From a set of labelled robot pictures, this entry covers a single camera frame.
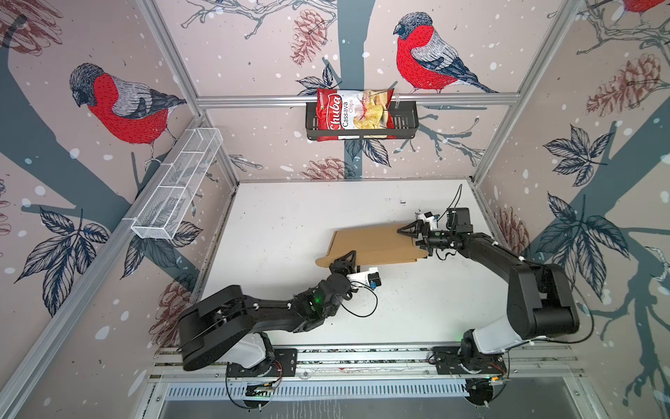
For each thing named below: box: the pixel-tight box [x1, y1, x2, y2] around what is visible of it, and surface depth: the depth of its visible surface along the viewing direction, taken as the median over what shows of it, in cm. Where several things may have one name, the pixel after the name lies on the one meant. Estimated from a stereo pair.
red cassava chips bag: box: [316, 88, 397, 142], surface depth 90 cm
